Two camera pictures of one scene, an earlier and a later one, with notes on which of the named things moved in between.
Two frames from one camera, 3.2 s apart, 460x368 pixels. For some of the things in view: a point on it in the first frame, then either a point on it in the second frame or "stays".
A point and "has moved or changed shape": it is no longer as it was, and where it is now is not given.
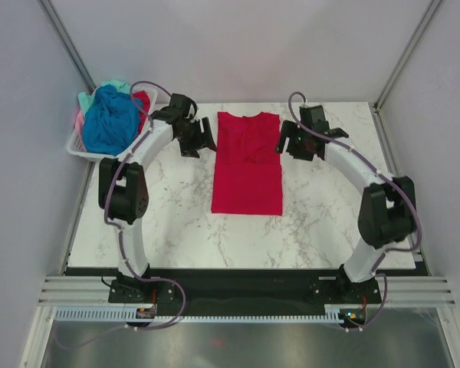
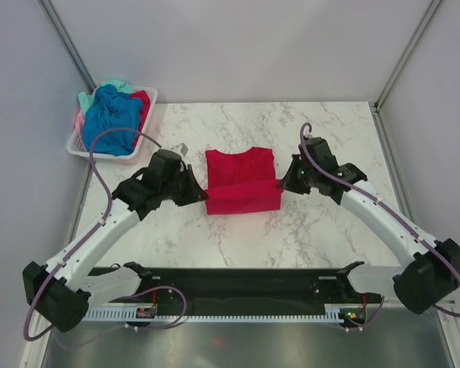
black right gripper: [289, 129] → [287, 182]
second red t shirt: [142, 95] stays
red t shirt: [247, 176] has moved or changed shape
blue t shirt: [112, 123] stays
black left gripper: [205, 139] → [195, 192]
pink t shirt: [80, 122] stays
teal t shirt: [85, 98] stays
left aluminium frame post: [67, 44] stays
